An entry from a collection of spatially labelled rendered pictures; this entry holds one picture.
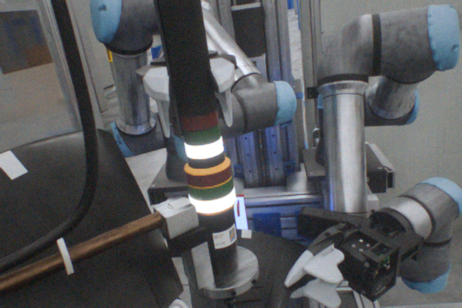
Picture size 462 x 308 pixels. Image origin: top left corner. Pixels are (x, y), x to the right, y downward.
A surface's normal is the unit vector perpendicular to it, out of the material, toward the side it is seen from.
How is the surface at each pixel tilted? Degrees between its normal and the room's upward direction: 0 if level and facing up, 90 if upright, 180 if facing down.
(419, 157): 90
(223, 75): 42
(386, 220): 90
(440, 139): 90
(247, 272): 0
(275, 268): 12
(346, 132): 63
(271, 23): 90
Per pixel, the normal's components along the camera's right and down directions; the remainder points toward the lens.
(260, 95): 0.18, -0.50
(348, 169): -0.19, -0.09
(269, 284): -0.04, -0.98
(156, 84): -0.61, -0.47
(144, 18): 0.43, 0.56
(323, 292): -0.03, -0.88
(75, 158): 0.33, -0.65
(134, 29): 0.42, 0.74
